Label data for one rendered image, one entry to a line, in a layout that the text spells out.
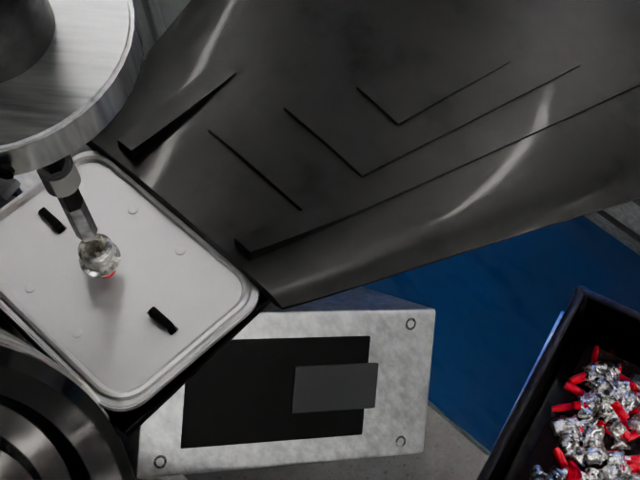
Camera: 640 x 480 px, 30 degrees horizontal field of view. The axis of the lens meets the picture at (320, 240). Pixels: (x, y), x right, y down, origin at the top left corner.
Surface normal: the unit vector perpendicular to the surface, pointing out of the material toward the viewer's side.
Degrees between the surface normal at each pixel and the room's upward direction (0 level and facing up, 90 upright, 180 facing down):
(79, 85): 0
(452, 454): 0
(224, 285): 7
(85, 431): 51
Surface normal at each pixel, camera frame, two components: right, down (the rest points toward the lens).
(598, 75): 0.29, -0.39
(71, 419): 0.31, 0.29
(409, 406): 0.50, 0.13
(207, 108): -0.01, -0.53
